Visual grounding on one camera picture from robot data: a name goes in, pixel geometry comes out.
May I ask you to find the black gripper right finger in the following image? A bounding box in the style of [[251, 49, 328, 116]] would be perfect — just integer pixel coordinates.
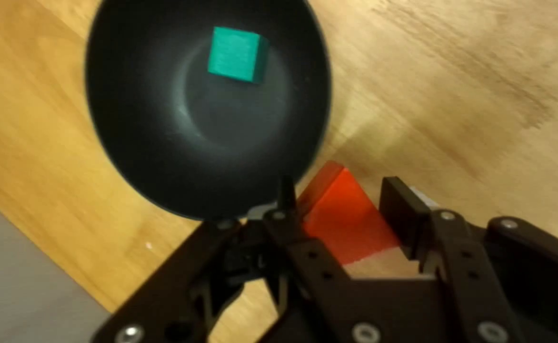
[[379, 177, 558, 343]]

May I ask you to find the green block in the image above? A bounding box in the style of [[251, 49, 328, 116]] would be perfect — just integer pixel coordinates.
[[208, 26, 265, 83]]

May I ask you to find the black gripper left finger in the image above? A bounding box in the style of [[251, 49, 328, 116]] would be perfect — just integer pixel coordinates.
[[90, 177, 356, 343]]

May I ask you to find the orange block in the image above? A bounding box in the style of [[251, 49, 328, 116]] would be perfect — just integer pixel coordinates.
[[297, 161, 400, 264]]

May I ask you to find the black bowl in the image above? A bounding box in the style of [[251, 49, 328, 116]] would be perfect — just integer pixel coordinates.
[[86, 0, 331, 219]]

